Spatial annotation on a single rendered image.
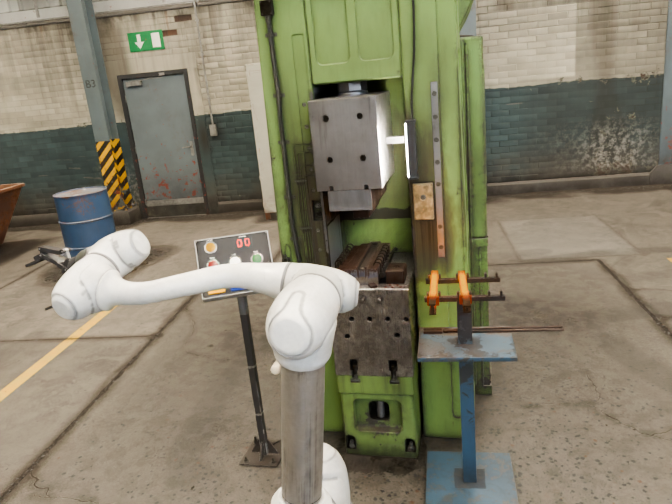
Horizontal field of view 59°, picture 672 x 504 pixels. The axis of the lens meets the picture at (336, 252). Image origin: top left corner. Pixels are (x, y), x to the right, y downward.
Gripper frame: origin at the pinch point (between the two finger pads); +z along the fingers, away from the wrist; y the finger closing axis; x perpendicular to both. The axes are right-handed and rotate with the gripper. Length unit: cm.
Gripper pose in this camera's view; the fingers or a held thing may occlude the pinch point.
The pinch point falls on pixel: (41, 285)
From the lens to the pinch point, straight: 190.5
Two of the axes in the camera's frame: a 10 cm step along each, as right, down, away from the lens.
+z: -8.4, 2.9, 4.5
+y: 3.7, 9.2, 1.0
